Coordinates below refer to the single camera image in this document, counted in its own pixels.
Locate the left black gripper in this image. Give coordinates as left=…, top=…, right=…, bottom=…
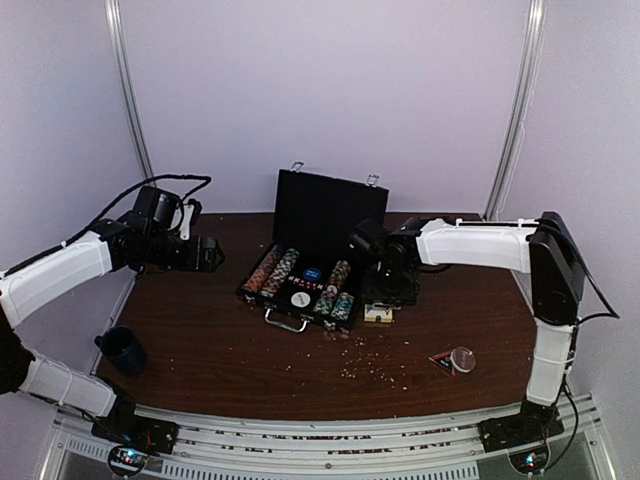
left=145, top=230, right=225, bottom=272

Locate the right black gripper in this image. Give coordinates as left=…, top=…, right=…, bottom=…
left=364, top=263, right=417, bottom=305

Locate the white playing card box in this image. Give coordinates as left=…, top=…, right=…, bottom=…
left=364, top=304, right=394, bottom=324

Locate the blue small blind button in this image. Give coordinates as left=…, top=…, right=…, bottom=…
left=302, top=267, right=323, bottom=283

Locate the black poker set case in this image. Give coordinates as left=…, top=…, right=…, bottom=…
left=236, top=162, right=388, bottom=334

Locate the white dealer button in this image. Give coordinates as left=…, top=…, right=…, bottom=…
left=290, top=291, right=311, bottom=309

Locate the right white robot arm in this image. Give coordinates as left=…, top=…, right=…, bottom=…
left=351, top=211, right=594, bottom=442

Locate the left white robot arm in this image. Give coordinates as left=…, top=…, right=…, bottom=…
left=1, top=220, right=225, bottom=444

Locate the right back chip row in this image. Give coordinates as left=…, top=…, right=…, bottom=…
left=328, top=260, right=351, bottom=291

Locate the orange chip row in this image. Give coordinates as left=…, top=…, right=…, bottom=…
left=242, top=252, right=280, bottom=293

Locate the teal chip row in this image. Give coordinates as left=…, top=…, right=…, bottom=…
left=330, top=292, right=355, bottom=322

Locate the green blue chip row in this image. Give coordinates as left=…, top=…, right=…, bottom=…
left=313, top=285, right=339, bottom=315

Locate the grey chip row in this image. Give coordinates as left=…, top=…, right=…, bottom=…
left=260, top=248, right=300, bottom=298

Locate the red dice row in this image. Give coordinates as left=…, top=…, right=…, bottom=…
left=290, top=278, right=323, bottom=290

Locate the red black triangular card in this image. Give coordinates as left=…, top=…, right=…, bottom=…
left=429, top=351, right=456, bottom=376

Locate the dark blue mug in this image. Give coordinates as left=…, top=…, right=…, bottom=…
left=94, top=326, right=148, bottom=376

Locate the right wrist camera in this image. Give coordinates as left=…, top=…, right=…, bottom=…
left=349, top=218, right=389, bottom=262

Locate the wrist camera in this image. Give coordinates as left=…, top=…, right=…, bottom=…
left=349, top=218, right=389, bottom=262
left=127, top=186, right=202, bottom=241

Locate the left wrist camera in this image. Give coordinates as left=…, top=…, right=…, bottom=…
left=127, top=186, right=202, bottom=241

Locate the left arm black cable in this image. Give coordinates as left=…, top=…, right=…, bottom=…
left=59, top=173, right=212, bottom=249

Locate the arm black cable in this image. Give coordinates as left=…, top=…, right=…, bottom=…
left=539, top=222, right=621, bottom=451
left=59, top=173, right=212, bottom=249

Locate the front aluminium rail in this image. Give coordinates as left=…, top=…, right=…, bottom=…
left=36, top=395, right=620, bottom=479

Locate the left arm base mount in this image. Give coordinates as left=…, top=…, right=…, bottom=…
left=86, top=394, right=179, bottom=456

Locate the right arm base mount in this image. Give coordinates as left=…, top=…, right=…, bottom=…
left=477, top=400, right=565, bottom=453

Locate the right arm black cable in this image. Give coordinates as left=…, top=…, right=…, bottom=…
left=539, top=222, right=621, bottom=451

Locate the left aluminium frame post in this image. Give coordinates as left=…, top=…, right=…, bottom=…
left=104, top=0, right=157, bottom=187

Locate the aluminium frame post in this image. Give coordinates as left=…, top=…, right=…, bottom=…
left=483, top=0, right=547, bottom=220
left=104, top=0, right=157, bottom=187

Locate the right aluminium frame post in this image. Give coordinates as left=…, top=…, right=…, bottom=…
left=483, top=0, right=547, bottom=220

